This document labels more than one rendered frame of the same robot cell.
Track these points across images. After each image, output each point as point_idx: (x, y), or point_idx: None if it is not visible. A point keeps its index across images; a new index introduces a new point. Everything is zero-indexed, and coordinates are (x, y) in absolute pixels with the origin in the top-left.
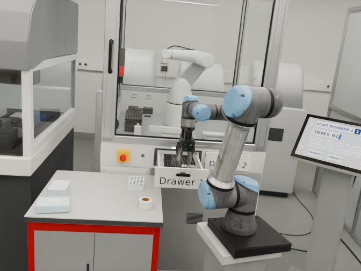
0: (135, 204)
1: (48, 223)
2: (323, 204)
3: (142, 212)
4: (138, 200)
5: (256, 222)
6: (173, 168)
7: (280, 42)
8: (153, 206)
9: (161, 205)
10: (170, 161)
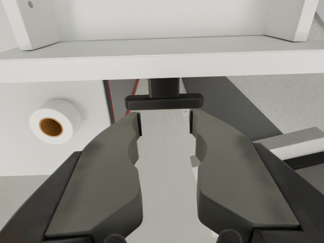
0: (31, 106)
1: None
2: None
3: (63, 144)
4: (33, 133)
5: (320, 189)
6: (100, 79)
7: None
8: (83, 112)
9: (105, 102)
10: None
